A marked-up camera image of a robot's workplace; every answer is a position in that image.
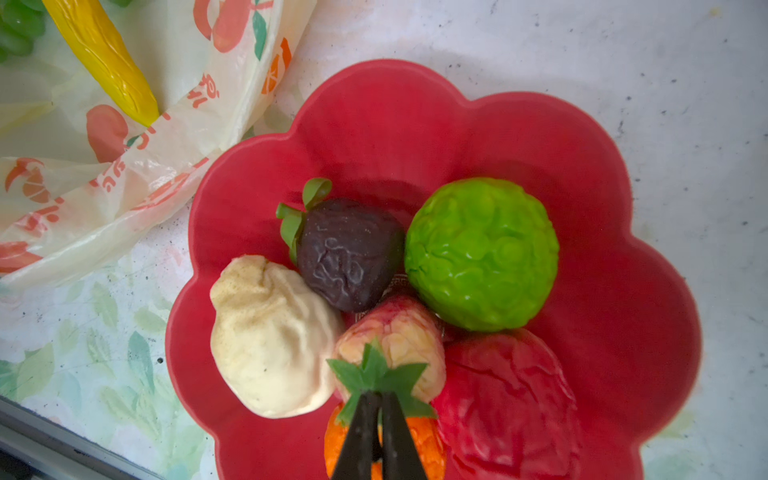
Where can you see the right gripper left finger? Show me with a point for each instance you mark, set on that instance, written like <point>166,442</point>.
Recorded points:
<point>361,447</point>

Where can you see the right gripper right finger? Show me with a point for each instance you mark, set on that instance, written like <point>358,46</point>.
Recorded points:
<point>400,458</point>

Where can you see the fake dark purple fruit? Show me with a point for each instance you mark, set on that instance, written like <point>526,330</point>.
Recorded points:
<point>346,251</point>

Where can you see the aluminium frame rail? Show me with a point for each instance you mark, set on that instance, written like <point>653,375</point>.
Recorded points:
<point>54,452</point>

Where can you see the fake cream potato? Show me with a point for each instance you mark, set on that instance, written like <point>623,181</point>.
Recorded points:
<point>272,337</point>

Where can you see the fake red apple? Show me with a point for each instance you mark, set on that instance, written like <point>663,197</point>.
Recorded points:
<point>506,410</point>

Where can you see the fake yellow banana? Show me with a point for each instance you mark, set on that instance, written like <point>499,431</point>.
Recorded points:
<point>96,42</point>

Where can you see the red flower-shaped plate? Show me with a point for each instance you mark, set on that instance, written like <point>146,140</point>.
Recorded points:
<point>567,342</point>

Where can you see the fake green grapes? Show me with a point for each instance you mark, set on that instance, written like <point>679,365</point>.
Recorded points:
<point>22,23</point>

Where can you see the fake green lime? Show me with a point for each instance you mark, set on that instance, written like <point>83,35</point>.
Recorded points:
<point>482,254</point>

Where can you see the fake small strawberry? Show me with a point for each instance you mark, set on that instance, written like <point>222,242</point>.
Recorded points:
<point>397,347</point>

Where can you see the cream printed plastic bag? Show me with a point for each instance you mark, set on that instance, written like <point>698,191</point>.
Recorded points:
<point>81,181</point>

